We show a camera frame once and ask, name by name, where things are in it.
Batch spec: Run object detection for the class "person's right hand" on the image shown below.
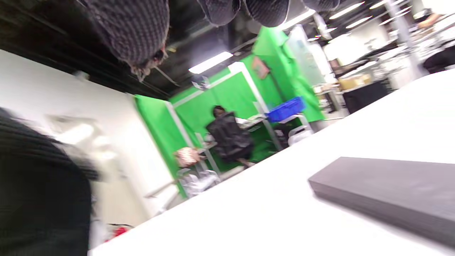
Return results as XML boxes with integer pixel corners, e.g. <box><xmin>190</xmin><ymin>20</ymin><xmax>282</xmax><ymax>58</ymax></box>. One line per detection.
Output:
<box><xmin>76</xmin><ymin>0</ymin><xmax>342</xmax><ymax>81</ymax></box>

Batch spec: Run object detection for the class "grey stationery box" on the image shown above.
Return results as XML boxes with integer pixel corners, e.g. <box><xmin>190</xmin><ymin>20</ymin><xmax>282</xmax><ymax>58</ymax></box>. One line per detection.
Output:
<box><xmin>308</xmin><ymin>156</ymin><xmax>455</xmax><ymax>249</ymax></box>

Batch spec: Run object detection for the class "long ceiling light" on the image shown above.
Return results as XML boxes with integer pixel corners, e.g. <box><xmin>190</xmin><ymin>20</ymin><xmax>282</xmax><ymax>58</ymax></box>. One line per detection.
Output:
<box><xmin>188</xmin><ymin>51</ymin><xmax>234</xmax><ymax>75</ymax></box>

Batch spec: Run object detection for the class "blue plastic bin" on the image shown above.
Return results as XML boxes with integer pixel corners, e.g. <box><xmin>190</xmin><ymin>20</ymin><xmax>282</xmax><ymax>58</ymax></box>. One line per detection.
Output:
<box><xmin>265</xmin><ymin>96</ymin><xmax>306</xmax><ymax>123</ymax></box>

